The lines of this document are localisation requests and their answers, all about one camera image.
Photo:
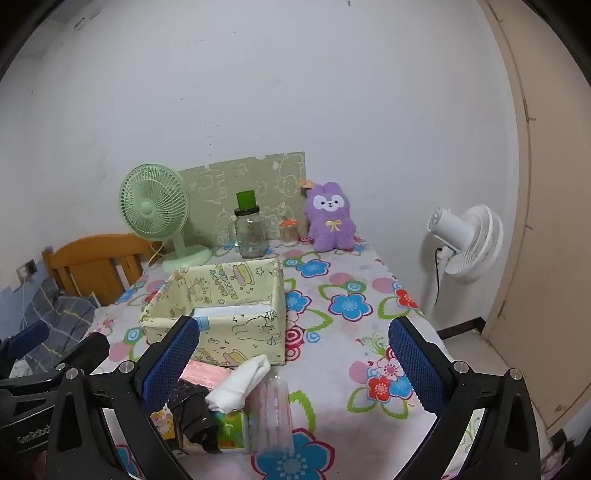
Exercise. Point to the beige door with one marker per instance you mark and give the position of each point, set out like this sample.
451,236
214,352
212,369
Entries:
540,320

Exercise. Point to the wall power socket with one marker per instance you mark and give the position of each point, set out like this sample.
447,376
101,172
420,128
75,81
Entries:
26,271

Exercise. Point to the purple plush bunny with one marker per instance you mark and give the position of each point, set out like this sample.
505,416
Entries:
328,212

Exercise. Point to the green desk fan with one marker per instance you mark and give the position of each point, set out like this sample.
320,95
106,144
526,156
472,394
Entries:
153,201

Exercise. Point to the pink wet wipes pack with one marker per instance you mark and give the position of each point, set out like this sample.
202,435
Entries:
203,374

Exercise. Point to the white tissue pack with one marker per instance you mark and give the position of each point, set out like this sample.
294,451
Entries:
230,395

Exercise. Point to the cartoon animal tissue pack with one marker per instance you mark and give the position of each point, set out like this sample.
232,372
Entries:
165,424

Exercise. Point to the yellow cartoon fabric storage box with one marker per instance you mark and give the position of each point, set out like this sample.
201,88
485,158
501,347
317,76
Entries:
240,308

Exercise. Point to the toothpick jar orange lid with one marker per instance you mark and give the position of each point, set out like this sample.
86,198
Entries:
289,231

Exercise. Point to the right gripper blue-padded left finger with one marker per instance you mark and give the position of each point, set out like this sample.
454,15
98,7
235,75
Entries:
80,444

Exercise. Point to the green cartoon tissue pack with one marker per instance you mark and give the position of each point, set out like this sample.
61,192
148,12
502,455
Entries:
233,432

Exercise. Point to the glass jar with green cup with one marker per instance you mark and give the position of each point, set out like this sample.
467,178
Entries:
249,229

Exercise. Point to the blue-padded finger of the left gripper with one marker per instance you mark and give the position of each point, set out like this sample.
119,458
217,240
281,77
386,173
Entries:
16,347
86,356

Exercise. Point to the black plastic bag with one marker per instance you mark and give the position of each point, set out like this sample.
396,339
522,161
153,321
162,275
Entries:
188,405

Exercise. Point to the grey plaid pillow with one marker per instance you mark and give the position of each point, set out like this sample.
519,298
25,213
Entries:
68,319

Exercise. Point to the clear plastic straw pack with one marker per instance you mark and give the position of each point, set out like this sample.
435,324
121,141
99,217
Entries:
270,423

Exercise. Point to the floral tablecloth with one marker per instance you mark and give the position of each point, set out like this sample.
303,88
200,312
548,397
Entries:
354,411

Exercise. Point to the green cartoon wall mat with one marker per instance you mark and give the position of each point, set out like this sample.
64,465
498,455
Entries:
217,190

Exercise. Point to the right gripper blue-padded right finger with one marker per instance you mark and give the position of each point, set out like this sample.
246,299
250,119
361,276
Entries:
506,445

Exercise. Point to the white standing fan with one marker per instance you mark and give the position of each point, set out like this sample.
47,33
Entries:
468,245

